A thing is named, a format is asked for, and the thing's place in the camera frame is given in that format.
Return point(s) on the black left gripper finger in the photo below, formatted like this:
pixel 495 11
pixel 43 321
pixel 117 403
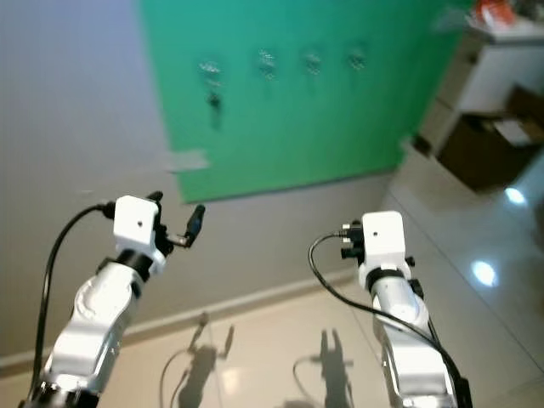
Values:
pixel 195 223
pixel 155 196

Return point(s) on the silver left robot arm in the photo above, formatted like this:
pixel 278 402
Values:
pixel 98 314

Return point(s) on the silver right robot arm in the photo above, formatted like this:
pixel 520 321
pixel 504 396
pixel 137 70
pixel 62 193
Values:
pixel 408 340

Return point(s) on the grey tape strip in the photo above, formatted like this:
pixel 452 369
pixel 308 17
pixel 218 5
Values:
pixel 189 160

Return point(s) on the dark key bunch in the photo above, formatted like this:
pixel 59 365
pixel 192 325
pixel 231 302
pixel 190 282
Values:
pixel 212 104

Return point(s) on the brown cardboard box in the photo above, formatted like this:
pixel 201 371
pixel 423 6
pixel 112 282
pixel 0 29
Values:
pixel 480 153

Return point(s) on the white shelf cabinet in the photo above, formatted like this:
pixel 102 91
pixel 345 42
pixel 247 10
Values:
pixel 489 72

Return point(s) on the orange packet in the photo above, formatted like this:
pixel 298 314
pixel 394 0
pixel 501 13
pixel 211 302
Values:
pixel 493 10

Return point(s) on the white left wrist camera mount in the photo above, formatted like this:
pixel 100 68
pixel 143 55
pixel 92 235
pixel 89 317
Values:
pixel 134 223

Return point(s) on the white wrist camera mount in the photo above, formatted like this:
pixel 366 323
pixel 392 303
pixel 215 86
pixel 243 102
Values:
pixel 382 240
pixel 134 223

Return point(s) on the metal wall hook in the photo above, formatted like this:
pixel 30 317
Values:
pixel 357 57
pixel 266 62
pixel 209 70
pixel 312 60

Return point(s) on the green wall board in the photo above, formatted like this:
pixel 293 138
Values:
pixel 306 127

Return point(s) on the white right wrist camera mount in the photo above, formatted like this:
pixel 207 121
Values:
pixel 382 240

